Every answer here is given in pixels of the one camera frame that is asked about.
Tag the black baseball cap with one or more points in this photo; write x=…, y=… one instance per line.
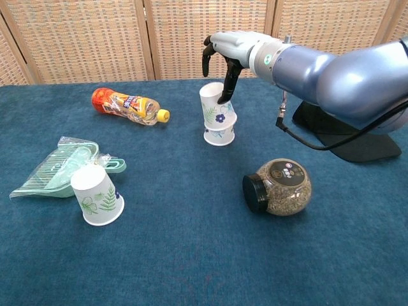
x=366, y=153

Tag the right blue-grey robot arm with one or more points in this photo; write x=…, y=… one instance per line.
x=350, y=79

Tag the round glass jar black lid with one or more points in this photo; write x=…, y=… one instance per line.
x=287, y=191

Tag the orange label plastic drink bottle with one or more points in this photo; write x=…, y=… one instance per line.
x=127, y=106

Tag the blue table mat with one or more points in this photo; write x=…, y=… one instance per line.
x=191, y=255

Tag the white floral paper cup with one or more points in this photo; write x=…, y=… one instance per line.
x=212, y=111
x=95, y=197
x=218, y=137

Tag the green dustpan in plastic bag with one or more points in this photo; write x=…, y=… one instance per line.
x=48, y=178

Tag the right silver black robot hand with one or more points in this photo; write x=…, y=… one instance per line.
x=232, y=44

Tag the woven bamboo folding screen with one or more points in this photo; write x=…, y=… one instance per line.
x=95, y=38

